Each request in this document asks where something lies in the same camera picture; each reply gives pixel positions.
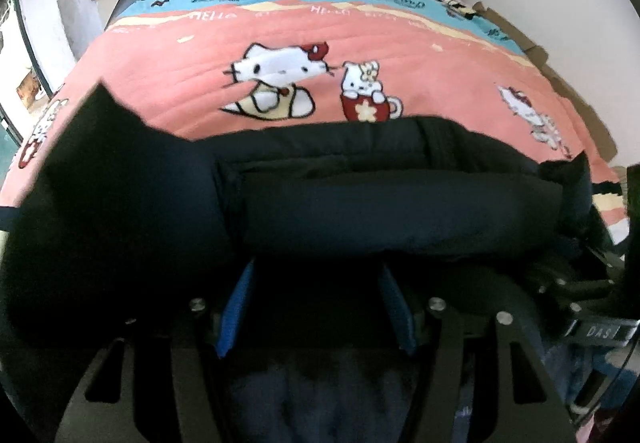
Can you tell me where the black hooded puffer jacket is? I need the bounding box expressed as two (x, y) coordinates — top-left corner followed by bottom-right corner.
(1, 86), (618, 442)

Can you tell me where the Hello Kitty striped blanket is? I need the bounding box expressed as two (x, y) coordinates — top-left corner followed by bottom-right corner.
(1, 0), (629, 244)

